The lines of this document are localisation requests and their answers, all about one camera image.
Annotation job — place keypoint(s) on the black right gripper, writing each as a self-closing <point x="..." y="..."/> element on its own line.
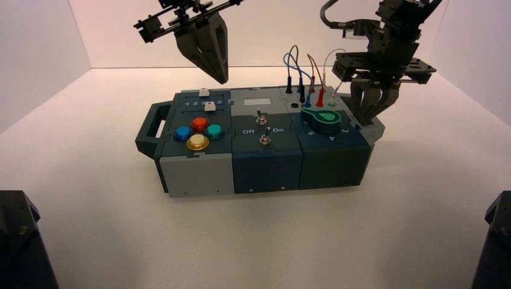
<point x="393" y="56"/>

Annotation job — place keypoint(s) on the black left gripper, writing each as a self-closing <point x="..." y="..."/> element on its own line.
<point x="175" y="19"/>

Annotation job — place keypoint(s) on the white slider knob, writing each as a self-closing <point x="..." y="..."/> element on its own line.
<point x="204" y="93"/>
<point x="210" y="107"/>

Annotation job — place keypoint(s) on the green rotary knob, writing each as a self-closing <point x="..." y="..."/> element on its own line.
<point x="325" y="119"/>

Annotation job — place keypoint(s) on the red dome push button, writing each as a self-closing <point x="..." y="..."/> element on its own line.
<point x="199" y="123"/>

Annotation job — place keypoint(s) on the green dome push button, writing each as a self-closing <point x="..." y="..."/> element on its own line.
<point x="215" y="131"/>

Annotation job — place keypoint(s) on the blue dome push button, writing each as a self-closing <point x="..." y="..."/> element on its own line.
<point x="183" y="133"/>

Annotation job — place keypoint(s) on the yellow dome push button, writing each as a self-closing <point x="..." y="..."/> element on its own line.
<point x="197" y="141"/>

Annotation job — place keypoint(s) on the grey and teal task box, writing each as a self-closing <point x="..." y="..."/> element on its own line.
<point x="263" y="171"/>

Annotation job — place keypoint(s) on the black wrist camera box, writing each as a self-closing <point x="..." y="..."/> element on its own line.
<point x="359" y="28"/>

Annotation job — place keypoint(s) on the metal toggle switch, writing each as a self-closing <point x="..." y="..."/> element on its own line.
<point x="260" y="118"/>
<point x="264" y="139"/>

